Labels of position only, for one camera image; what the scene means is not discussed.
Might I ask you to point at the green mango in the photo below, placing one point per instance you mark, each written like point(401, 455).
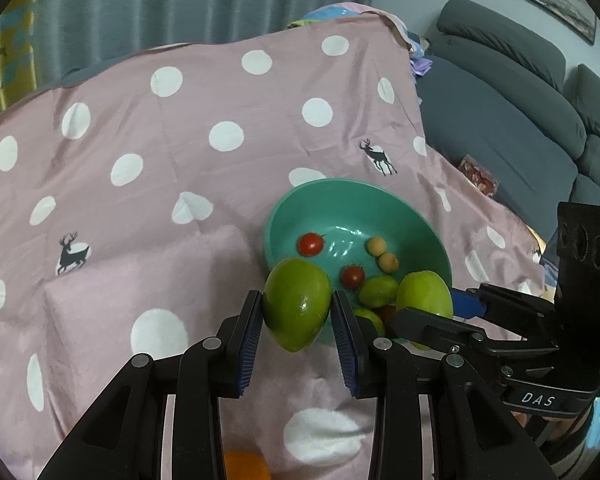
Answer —
point(425, 292)
point(297, 305)

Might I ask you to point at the dark red fruit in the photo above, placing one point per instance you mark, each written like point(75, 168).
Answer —
point(387, 314)

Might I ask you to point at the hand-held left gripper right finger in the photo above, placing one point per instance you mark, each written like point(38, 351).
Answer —
point(345, 345)

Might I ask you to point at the red tomato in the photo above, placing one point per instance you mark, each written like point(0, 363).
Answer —
point(352, 276)
point(311, 244)

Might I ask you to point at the large orange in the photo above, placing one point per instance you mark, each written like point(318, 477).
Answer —
point(247, 467)

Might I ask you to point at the pink polka dot blanket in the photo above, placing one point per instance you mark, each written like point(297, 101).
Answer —
point(180, 110)

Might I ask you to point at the green lime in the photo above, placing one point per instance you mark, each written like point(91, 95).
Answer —
point(377, 292)

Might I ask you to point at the grey sofa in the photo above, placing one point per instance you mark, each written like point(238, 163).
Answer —
point(505, 110)

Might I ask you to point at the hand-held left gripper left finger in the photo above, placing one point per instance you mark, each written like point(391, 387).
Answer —
point(245, 345)

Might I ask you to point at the small tan longan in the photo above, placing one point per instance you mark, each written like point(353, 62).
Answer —
point(376, 245)
point(388, 262)

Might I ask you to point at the person's right hand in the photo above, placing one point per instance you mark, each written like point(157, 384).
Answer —
point(555, 430)

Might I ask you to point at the green plastic bowl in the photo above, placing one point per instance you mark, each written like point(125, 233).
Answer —
point(330, 205)

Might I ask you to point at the small green fruit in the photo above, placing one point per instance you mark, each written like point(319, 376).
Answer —
point(370, 319)

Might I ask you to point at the colourful pastel cloth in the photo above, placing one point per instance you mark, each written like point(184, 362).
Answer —
point(330, 10)

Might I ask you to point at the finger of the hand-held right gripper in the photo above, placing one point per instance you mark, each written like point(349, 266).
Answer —
point(440, 330)
point(467, 302)

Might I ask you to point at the yellow patterned curtain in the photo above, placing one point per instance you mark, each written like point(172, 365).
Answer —
point(15, 35)

